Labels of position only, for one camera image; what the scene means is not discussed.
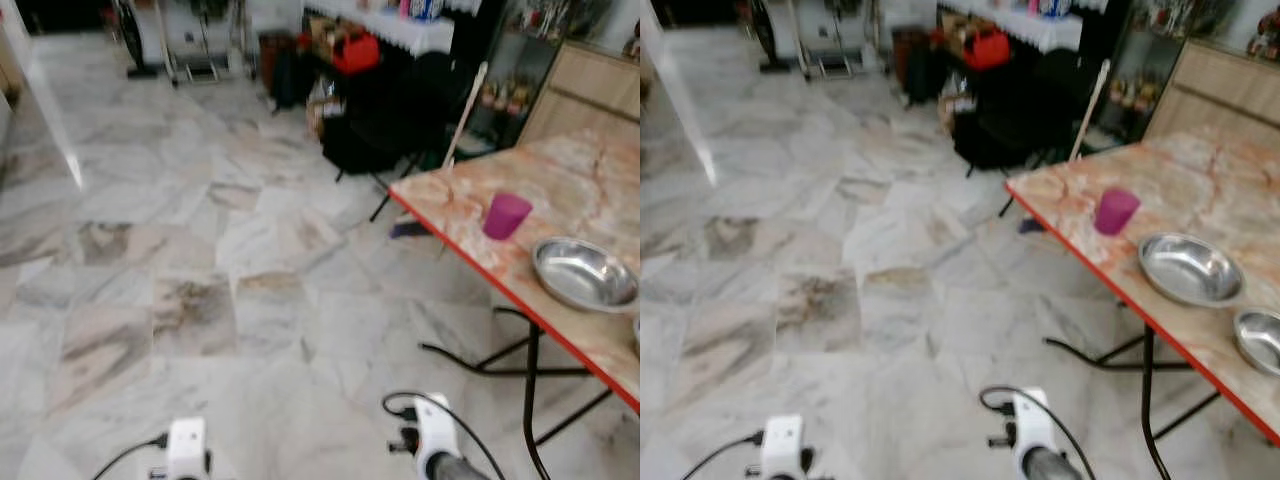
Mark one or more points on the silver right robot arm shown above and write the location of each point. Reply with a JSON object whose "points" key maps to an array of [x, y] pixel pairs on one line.
{"points": [[1052, 467], [458, 470]]}

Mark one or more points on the large steel bowl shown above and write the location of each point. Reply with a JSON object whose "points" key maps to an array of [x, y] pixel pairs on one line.
{"points": [[1190, 268], [585, 272]]}

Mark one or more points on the purple plastic cup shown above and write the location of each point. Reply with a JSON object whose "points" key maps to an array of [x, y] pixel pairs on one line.
{"points": [[1115, 212], [506, 215]]}

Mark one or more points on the light wooden cabinet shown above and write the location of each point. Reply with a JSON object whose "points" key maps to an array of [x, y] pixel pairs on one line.
{"points": [[1215, 90], [585, 95]]}

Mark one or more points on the dark shelf with jars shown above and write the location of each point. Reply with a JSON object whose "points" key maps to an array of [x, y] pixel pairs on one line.
{"points": [[508, 95], [1135, 90]]}

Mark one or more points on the dark purple broom head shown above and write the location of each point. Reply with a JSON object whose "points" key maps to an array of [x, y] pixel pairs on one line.
{"points": [[407, 231], [1031, 226]]}

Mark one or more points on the black standing fan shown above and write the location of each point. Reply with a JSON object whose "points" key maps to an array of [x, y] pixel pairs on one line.
{"points": [[770, 38], [132, 40]]}

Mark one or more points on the black chair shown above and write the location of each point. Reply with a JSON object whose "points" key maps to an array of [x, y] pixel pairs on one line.
{"points": [[1005, 120], [380, 125]]}

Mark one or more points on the white appliance on stand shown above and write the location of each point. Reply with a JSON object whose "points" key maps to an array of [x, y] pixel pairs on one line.
{"points": [[835, 32], [200, 35]]}

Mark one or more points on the white lace tablecloth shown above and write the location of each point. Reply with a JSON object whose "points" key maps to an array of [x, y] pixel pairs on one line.
{"points": [[385, 28], [1025, 25]]}

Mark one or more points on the red bag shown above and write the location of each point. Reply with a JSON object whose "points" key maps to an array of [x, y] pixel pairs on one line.
{"points": [[988, 48], [355, 52]]}

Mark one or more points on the small steel bowl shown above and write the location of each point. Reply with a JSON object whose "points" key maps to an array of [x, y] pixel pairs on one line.
{"points": [[1262, 340]]}

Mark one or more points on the black metal table leg frame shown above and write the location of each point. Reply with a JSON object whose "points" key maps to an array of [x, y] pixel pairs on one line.
{"points": [[530, 400], [1147, 400]]}

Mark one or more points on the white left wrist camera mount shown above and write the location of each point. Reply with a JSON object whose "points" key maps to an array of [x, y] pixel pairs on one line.
{"points": [[782, 445], [186, 445]]}

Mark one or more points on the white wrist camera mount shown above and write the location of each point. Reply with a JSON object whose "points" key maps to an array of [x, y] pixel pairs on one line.
{"points": [[186, 445], [436, 430], [782, 445], [1033, 425]]}

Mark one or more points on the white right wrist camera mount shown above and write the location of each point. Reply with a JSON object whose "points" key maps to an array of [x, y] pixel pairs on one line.
{"points": [[436, 430], [1033, 425]]}

